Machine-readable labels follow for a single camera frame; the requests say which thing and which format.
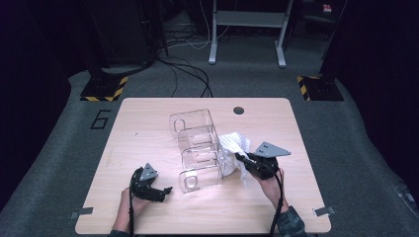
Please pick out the clear acrylic organizer box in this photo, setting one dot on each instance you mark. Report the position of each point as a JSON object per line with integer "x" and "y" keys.
{"x": 197, "y": 154}

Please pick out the black striped stand base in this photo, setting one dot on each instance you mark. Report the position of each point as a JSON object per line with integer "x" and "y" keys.
{"x": 103, "y": 89}
{"x": 322, "y": 88}

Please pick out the white waffle towel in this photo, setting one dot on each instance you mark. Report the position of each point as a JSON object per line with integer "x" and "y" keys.
{"x": 235, "y": 143}

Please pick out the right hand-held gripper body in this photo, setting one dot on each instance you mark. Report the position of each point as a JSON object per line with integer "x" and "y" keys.
{"x": 263, "y": 164}

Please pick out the black cabinet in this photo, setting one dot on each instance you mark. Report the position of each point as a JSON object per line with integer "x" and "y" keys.
{"x": 122, "y": 29}

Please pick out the dark round table grommet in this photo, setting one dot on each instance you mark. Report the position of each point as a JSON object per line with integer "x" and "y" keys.
{"x": 238, "y": 110}

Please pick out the grey tape piece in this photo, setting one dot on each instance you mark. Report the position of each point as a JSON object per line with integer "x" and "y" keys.
{"x": 81, "y": 212}
{"x": 324, "y": 211}

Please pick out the dark box with red label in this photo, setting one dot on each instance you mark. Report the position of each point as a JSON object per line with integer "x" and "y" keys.
{"x": 321, "y": 11}

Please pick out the person's right hand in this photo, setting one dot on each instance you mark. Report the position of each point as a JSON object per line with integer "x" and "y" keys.
{"x": 275, "y": 192}

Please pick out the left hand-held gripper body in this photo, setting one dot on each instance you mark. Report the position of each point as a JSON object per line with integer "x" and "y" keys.
{"x": 141, "y": 187}

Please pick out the white metal desk frame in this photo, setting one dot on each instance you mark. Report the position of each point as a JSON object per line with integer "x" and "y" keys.
{"x": 250, "y": 18}

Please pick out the person's left hand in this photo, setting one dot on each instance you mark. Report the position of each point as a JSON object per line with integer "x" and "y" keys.
{"x": 130, "y": 210}

